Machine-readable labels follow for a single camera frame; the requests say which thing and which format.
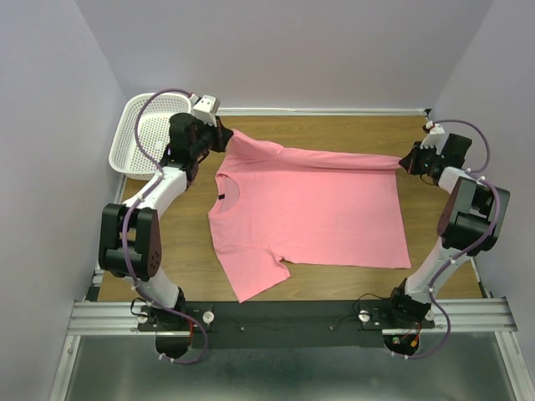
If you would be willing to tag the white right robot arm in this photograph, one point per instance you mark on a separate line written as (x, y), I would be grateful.
(469, 223)

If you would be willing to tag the white perforated plastic basket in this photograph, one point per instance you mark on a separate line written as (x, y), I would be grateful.
(142, 133)

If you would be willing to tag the pink t shirt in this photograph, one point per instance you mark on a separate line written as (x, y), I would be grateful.
(278, 205)

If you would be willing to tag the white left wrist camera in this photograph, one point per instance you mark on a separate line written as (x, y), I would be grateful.
(205, 109)

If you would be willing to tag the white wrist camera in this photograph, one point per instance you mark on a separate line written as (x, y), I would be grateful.
(205, 109)
(435, 134)

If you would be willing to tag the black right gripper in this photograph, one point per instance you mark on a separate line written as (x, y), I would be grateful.
(409, 163)

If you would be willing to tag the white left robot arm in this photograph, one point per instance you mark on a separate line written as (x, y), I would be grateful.
(130, 236)

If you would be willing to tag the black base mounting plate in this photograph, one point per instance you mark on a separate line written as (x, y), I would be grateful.
(369, 323)

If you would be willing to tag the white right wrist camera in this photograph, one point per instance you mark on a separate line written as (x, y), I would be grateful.
(435, 134)

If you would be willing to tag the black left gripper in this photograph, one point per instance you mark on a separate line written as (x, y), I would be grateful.
(221, 134)

